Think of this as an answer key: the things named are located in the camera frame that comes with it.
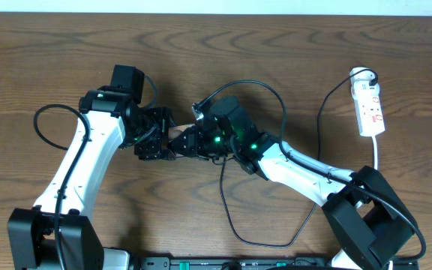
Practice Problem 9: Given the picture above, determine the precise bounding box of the black USB charging cable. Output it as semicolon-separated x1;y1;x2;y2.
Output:
212;68;380;249

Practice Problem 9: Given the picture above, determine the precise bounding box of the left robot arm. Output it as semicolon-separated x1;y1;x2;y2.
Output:
7;85;174;269

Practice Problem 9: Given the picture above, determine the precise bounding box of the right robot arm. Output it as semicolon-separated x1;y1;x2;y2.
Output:
168;96;417;269

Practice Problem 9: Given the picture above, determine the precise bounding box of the white power strip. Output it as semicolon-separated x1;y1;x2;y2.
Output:
349;67;385;137

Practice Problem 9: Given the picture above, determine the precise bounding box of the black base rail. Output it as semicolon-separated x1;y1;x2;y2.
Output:
136;256;419;270

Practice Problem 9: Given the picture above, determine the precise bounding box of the white power strip cord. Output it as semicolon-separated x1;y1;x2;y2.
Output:
370;135;380;172

